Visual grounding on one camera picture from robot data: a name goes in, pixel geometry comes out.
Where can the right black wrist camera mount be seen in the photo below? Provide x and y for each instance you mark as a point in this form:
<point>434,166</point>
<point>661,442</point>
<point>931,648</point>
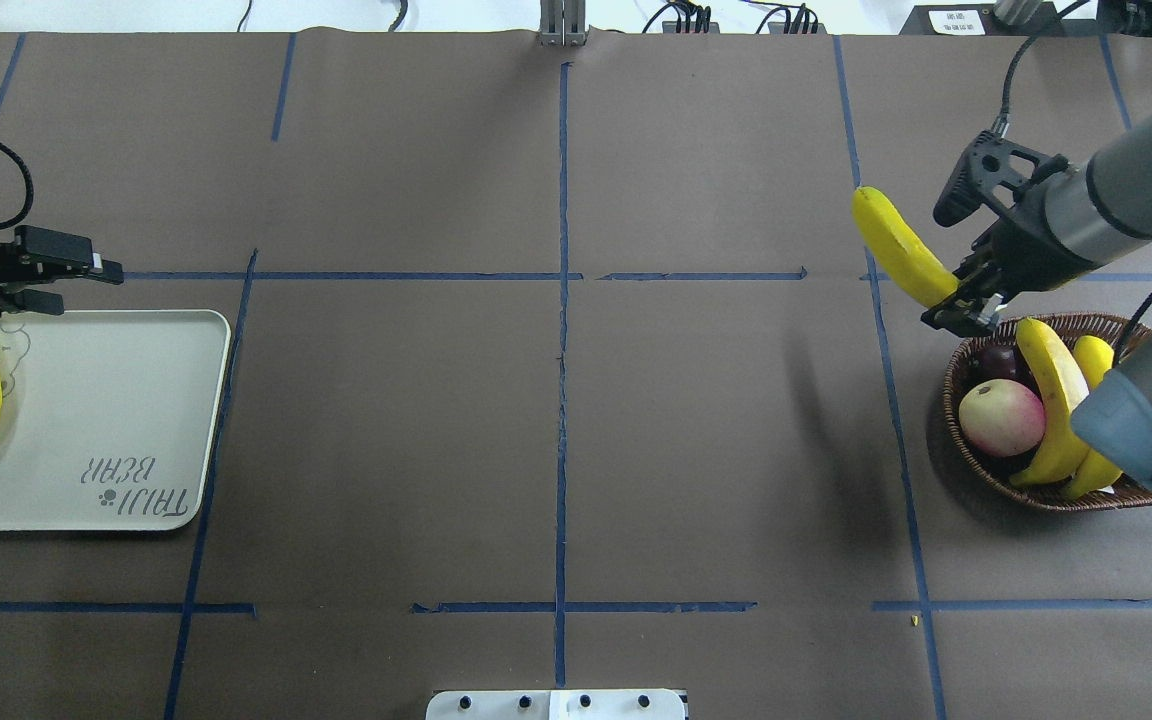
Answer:
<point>994,172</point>

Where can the long yellow banana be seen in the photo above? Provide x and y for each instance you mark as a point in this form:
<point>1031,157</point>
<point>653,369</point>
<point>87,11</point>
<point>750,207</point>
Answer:
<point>1062,387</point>

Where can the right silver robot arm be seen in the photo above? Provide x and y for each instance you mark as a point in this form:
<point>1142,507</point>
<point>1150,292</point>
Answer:
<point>1056,222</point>

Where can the cream bear tray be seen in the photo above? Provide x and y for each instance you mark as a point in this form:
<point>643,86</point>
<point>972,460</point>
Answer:
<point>108,417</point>

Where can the aluminium frame post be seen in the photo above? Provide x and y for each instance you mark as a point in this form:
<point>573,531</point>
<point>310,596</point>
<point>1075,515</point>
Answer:
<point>563,23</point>

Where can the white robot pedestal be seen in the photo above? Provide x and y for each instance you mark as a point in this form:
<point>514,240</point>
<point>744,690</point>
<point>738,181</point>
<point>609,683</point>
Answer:
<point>631,703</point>

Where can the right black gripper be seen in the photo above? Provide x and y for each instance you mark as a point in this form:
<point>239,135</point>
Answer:
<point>1020,241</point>

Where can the brown wicker basket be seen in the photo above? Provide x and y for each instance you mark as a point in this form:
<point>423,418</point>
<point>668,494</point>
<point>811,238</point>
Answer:
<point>995,472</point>

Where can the pink green apple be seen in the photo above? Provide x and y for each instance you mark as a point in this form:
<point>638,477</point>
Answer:
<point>1002,418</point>

